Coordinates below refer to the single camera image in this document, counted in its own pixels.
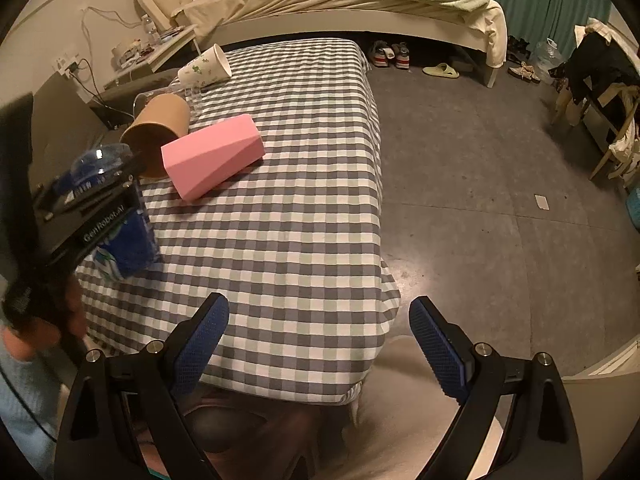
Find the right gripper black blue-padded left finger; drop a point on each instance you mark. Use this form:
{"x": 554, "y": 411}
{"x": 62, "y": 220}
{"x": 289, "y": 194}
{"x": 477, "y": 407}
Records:
{"x": 96, "y": 439}

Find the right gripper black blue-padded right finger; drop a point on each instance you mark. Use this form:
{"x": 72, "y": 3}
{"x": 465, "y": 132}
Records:
{"x": 540, "y": 440}

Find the blue printed plastic cup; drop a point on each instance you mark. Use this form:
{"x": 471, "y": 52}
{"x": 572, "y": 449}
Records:
{"x": 130, "y": 247}

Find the brown paper cup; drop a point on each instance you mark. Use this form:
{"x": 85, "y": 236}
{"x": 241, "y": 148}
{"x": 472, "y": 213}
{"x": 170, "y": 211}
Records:
{"x": 165, "y": 118}

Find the pink faceted cup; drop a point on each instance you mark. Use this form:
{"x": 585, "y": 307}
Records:
{"x": 201, "y": 160}

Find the white floral paper cup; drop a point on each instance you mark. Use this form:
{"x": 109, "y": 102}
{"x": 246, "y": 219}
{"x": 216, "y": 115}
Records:
{"x": 210, "y": 67}

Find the person's left hand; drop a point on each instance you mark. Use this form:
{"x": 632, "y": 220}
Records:
{"x": 36, "y": 335}

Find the white bedside table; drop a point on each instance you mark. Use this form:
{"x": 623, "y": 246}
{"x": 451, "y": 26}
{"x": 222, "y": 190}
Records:
{"x": 159, "y": 56}

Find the grey white checkered tablecloth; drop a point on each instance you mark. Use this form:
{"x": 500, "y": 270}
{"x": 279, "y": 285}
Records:
{"x": 293, "y": 242}

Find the white paper scrap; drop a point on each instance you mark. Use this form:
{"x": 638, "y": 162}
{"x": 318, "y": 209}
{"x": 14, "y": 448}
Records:
{"x": 541, "y": 202}

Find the wooden chair with clothes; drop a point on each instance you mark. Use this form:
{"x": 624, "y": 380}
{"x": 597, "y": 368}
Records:
{"x": 602, "y": 74}

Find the left sneaker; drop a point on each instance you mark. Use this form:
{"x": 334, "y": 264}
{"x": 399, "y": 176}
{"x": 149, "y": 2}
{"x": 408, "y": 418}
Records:
{"x": 381, "y": 55}

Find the sneaker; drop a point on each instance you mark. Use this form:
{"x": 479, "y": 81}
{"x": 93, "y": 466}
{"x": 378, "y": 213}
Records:
{"x": 402, "y": 56}
{"x": 381, "y": 55}

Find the green slipper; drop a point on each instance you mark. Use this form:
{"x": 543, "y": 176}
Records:
{"x": 442, "y": 70}

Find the clear water jug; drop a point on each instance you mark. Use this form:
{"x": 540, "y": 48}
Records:
{"x": 546, "y": 55}

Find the right sneaker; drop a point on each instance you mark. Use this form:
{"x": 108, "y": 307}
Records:
{"x": 402, "y": 56}

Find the white bed frame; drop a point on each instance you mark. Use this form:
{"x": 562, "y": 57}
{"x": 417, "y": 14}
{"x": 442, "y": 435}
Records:
{"x": 377, "y": 22}

